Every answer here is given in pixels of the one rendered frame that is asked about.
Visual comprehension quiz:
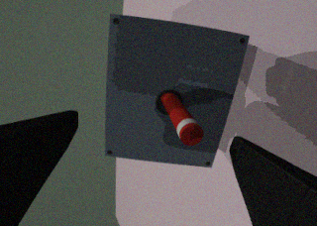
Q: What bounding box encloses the red peg with white band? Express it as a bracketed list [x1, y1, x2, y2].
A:
[159, 92, 203, 147]

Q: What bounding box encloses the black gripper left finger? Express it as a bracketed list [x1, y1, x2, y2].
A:
[0, 110, 78, 226]

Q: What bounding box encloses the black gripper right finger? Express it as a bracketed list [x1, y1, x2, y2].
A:
[230, 136, 317, 226]

